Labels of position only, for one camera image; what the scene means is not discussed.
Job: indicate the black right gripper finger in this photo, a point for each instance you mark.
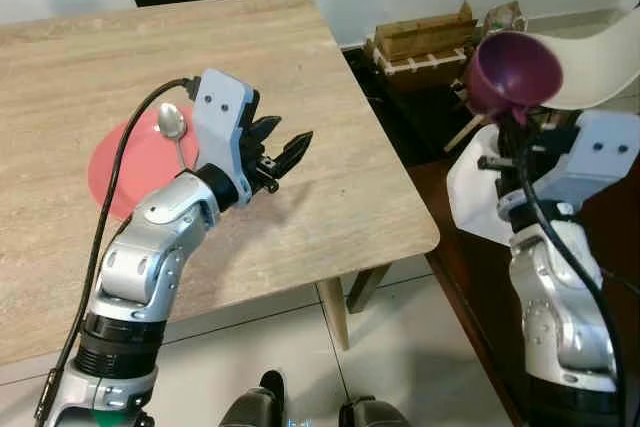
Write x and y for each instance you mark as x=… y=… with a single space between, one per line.
x=512 y=125

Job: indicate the purple plastic bowl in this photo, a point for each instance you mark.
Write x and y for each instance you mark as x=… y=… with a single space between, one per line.
x=515 y=72

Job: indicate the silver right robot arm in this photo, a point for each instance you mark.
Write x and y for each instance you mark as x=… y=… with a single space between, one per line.
x=550 y=297

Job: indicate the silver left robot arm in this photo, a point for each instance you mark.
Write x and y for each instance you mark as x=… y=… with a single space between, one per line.
x=150 y=247

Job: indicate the thin wooden stick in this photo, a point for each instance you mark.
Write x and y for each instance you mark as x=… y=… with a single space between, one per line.
x=465 y=134

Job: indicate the light wooden dining table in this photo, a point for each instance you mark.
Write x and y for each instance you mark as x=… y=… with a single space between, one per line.
x=300 y=227

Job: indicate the silver metal spoon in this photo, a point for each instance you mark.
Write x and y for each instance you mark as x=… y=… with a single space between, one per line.
x=172 y=122

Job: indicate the small crumpled bag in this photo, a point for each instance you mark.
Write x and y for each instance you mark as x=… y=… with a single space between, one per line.
x=505 y=19

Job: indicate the white curved chair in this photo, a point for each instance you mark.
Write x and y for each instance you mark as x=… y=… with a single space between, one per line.
x=600 y=62

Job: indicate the dark brown wooden table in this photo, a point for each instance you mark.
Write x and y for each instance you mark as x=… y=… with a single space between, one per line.
x=470 y=287

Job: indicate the wooden slatted crate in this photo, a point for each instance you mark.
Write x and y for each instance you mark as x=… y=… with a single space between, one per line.
x=425 y=37

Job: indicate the pink round plate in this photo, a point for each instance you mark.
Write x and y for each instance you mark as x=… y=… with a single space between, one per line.
x=130 y=172

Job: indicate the black left robot foot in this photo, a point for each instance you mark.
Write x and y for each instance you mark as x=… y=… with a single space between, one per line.
x=252 y=407

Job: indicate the black robot foot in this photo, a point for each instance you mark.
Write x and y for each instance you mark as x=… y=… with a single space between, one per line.
x=372 y=414
x=252 y=407

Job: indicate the black right robot foot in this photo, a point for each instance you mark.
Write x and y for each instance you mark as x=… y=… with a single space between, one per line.
x=372 y=414

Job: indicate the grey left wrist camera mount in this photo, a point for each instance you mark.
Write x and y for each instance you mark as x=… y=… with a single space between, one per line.
x=222 y=117

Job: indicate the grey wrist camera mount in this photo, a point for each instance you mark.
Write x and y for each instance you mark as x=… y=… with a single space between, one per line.
x=222 y=117
x=590 y=162

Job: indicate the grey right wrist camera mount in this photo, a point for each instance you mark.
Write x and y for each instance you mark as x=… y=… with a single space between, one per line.
x=590 y=162

